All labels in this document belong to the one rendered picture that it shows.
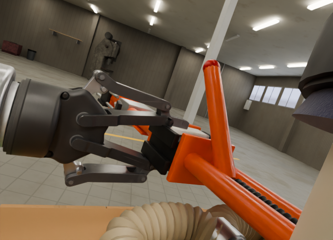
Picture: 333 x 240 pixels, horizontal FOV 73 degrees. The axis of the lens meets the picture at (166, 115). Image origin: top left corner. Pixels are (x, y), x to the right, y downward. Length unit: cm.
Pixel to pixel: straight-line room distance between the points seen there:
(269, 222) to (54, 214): 26
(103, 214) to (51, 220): 7
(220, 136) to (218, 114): 3
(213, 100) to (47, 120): 18
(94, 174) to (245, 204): 17
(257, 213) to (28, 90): 21
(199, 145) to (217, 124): 3
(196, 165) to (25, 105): 17
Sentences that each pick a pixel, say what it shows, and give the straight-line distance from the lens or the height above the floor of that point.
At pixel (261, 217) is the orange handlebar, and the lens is 19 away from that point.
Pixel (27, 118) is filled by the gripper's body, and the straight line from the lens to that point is 22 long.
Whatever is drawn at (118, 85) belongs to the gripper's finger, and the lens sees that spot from 25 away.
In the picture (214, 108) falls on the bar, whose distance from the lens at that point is 27.
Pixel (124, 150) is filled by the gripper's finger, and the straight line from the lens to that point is 29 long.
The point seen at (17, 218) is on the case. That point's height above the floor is 94.
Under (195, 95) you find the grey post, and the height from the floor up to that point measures 117.
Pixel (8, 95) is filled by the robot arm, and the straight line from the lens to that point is 24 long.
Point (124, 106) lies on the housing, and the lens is 47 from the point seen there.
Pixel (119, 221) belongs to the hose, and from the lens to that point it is 22.
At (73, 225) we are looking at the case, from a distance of 33.
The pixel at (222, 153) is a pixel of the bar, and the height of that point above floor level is 110.
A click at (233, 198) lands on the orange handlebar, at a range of 21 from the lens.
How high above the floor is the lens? 114
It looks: 7 degrees down
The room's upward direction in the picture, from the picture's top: 19 degrees clockwise
